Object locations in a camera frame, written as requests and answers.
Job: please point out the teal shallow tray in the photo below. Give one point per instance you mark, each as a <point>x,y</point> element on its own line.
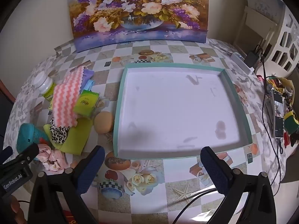
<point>177,112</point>

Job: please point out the flower painting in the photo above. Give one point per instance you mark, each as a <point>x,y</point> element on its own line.
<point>140,11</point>

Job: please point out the black charger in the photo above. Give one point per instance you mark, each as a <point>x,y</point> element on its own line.
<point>251,58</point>

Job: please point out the white bottle with green label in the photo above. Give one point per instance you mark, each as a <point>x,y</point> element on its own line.
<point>43,82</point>

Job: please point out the leopard print scrunchie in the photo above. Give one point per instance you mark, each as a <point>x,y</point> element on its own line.
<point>58,134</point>

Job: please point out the purple snack packet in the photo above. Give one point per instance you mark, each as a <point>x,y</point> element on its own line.
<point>88,74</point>

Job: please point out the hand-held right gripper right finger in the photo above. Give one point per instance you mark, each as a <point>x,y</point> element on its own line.
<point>215,170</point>

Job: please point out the blue face mask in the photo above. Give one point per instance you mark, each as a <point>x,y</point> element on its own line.
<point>90,84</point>

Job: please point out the yellow and green sponge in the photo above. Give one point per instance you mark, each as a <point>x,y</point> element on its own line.
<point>290,121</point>

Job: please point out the teal perforated plastic object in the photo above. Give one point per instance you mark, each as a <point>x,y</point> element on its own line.
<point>29,136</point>

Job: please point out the pink white striped cloth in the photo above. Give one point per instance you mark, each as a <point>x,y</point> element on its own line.
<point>66,100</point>

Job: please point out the pink floral scrunchie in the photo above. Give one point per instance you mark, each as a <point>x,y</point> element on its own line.
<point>51,158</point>

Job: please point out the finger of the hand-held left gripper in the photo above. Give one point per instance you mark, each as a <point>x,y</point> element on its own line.
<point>25,153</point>
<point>5,153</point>

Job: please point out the beige round sponge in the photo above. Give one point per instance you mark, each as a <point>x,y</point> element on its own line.
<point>104,122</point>

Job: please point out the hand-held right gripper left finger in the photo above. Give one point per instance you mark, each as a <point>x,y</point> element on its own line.
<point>91,169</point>

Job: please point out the white power strip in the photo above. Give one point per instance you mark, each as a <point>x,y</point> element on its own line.
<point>240,61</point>

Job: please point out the smartphone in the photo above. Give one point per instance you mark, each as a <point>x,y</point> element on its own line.
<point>278,114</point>

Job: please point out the pile of colourful trinkets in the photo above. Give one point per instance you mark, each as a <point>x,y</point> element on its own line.
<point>280,84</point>

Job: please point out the person's left hand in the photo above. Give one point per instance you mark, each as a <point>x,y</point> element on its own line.
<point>14,207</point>

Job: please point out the dark furniture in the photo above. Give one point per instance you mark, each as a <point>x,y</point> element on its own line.
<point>5,95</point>

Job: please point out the white lattice furniture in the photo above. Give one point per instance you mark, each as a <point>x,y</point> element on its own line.
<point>286,39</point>

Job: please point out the yellow-green cloth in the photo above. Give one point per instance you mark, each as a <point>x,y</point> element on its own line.
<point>77,140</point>

